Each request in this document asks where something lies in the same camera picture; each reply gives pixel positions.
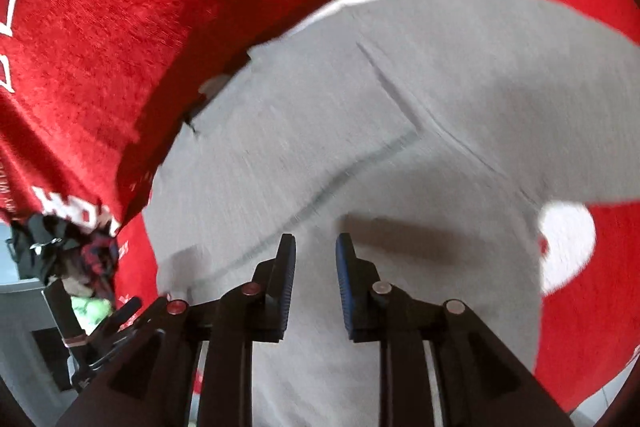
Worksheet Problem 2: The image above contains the dark plaid cloth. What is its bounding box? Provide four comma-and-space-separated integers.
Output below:
60, 229, 122, 304

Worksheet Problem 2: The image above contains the red printed blanket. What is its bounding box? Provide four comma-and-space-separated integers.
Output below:
0, 0, 640, 414

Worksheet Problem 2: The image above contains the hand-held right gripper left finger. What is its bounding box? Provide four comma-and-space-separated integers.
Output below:
55, 233, 297, 427

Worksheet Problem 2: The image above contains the grey knit garment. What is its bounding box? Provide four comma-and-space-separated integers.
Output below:
141, 0, 640, 427

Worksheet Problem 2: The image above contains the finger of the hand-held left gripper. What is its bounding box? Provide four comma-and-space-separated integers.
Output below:
44, 279, 90, 353
92, 296, 144, 350

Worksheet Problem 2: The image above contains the light green object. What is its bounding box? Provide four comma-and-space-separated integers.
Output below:
70, 294, 115, 334

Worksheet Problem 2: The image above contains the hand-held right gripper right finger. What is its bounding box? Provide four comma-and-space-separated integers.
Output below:
335, 233, 576, 427

